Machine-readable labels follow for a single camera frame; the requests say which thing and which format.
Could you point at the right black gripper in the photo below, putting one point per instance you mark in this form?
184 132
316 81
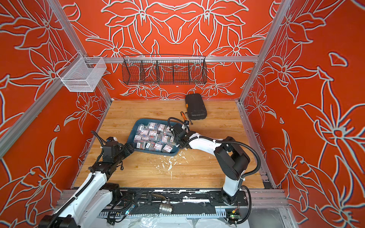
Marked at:
178 138

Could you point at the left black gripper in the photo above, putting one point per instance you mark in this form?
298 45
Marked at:
130 149

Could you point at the blue plastic storage tray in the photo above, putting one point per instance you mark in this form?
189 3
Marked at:
143 139

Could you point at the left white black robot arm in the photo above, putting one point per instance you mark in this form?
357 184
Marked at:
83 207

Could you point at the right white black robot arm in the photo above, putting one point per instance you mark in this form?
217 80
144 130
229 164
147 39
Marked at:
237 160

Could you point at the paper clip box front right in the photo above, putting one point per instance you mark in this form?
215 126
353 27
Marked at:
167 148

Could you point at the paper clip box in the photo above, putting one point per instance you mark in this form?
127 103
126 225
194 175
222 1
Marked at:
167 148
158 147
152 125

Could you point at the paper clip box front left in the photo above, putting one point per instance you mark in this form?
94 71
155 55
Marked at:
158 147

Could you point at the paper clip box back left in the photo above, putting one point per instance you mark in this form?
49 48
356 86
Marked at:
152 125

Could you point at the black tool case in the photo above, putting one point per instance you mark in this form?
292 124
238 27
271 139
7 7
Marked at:
195 107

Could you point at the orange handled screwdriver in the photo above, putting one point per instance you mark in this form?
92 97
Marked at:
184 117

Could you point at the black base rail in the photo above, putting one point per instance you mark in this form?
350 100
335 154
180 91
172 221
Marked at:
174 202

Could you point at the black wire wall basket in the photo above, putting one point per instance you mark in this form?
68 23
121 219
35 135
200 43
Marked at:
164 70

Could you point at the white wire wall basket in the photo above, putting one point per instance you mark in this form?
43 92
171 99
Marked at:
81 74

